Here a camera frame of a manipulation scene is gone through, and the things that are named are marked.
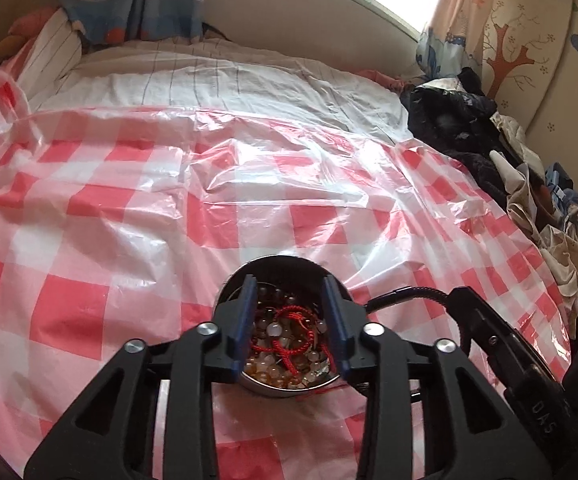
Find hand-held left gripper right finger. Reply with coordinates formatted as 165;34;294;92
319;274;552;480

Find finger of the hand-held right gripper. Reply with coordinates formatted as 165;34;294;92
449;286;544;392

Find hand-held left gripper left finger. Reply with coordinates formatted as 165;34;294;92
23;274;259;480

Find pile of beaded bracelets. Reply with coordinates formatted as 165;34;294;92
241;285;342;391

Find red cord bracelet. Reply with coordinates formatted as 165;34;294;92
251;305;327;376

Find round metal tin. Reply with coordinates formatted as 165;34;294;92
212;256;370;400

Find black cable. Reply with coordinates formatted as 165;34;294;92
365;286;452;311

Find beige crumpled clothes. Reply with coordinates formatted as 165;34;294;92
489;115;578;301

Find blue cloth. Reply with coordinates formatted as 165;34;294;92
544;162;578;231

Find red white checkered plastic sheet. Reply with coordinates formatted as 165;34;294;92
0;70;577;480

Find pile of dark clothes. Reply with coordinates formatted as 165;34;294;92
401;67;532;198

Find white striped bedsheet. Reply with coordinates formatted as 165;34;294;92
29;37;412;138

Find pink cloth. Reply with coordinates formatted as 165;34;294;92
359;67;405;93

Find cream wardrobe with tree print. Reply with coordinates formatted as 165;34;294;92
484;0;578;201

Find white striped pillow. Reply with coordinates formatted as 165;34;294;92
16;7;82;111

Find pink blue cartoon curtain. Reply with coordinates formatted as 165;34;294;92
416;0;500;81

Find whale print curtain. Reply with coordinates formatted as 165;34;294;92
56;0;215;46

